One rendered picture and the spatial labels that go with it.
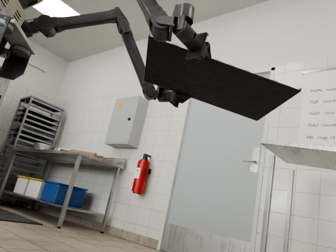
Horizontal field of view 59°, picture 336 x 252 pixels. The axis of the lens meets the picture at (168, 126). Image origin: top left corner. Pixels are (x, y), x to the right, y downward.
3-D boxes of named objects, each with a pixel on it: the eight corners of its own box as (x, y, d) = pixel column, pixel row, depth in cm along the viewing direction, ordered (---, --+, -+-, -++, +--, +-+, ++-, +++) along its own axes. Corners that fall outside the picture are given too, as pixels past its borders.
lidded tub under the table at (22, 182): (11, 192, 450) (17, 175, 457) (39, 197, 481) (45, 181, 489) (21, 195, 424) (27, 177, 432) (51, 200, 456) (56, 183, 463)
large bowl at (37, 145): (26, 151, 468) (29, 142, 472) (48, 157, 496) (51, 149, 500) (38, 151, 443) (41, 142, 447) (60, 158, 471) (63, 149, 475)
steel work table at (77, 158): (-9, 204, 447) (14, 142, 474) (36, 210, 498) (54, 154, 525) (57, 228, 324) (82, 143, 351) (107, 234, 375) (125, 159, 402)
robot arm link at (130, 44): (117, 29, 162) (117, 21, 152) (126, 26, 164) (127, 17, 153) (146, 102, 161) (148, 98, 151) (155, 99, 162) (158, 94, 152)
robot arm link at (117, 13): (123, 12, 164) (124, 2, 154) (129, 35, 163) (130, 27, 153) (39, 24, 155) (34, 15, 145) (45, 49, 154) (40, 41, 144)
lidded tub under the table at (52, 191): (38, 199, 393) (44, 180, 400) (67, 204, 426) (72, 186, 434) (53, 203, 369) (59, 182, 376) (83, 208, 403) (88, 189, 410)
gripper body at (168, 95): (179, 108, 152) (168, 108, 157) (184, 90, 155) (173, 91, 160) (172, 102, 148) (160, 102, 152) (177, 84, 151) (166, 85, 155)
